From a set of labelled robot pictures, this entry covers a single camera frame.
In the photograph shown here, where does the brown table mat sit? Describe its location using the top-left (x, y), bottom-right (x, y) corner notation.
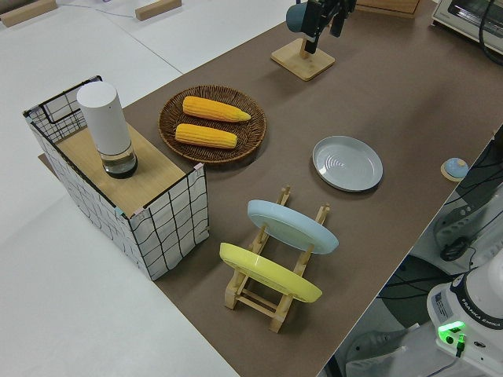
top-left (37, 0), bottom-right (503, 377)

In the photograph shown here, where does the light wooden block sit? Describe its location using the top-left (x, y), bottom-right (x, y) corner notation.
top-left (134, 0), bottom-right (183, 21)
top-left (0, 0), bottom-right (57, 28)

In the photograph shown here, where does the wire basket with paper lining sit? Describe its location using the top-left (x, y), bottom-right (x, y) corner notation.
top-left (22, 74), bottom-right (211, 282)

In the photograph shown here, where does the wooden drawer box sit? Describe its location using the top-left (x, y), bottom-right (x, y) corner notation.
top-left (354, 0), bottom-right (422, 19)

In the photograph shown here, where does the light blue plate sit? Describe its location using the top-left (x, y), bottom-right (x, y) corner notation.
top-left (247, 199), bottom-right (340, 256)

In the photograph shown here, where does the wooden mug stand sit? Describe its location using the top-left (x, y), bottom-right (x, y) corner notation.
top-left (270, 31), bottom-right (336, 82)

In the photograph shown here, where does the white power strip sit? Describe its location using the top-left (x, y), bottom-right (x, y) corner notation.
top-left (433, 203), bottom-right (486, 252)

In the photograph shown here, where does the wooden dish rack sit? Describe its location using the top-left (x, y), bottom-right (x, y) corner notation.
top-left (223, 184), bottom-right (332, 335)

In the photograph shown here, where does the blue call bell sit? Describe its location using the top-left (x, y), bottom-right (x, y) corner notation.
top-left (439, 156), bottom-right (470, 183)

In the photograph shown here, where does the black cable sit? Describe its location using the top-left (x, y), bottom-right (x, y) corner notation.
top-left (477, 0), bottom-right (503, 68)

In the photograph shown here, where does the gray metal plate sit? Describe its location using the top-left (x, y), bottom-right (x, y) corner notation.
top-left (312, 135), bottom-right (384, 194)

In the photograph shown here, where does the white cylindrical grinder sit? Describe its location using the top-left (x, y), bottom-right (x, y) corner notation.
top-left (75, 82), bottom-right (140, 180)

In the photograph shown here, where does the brown wicker tray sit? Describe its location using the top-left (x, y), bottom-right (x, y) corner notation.
top-left (158, 84), bottom-right (268, 166)

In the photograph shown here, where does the wooden board lid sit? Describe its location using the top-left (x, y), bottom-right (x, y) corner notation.
top-left (54, 123), bottom-right (186, 211)

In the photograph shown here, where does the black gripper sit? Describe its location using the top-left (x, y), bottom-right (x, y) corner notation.
top-left (303, 0), bottom-right (357, 54)

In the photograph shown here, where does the black plug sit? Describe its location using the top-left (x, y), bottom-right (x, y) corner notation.
top-left (439, 240), bottom-right (469, 262)

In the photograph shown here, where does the yellow corn cob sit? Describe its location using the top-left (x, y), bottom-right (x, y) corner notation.
top-left (182, 95), bottom-right (253, 124)
top-left (174, 123), bottom-right (239, 150)

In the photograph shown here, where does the yellow plate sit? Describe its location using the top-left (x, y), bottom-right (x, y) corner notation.
top-left (218, 242), bottom-right (325, 304)

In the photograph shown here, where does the dark blue mug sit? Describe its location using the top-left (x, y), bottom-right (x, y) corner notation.
top-left (285, 2), bottom-right (310, 35)

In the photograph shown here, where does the white toaster oven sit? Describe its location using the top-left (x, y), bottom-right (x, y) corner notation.
top-left (431, 0), bottom-right (503, 42)

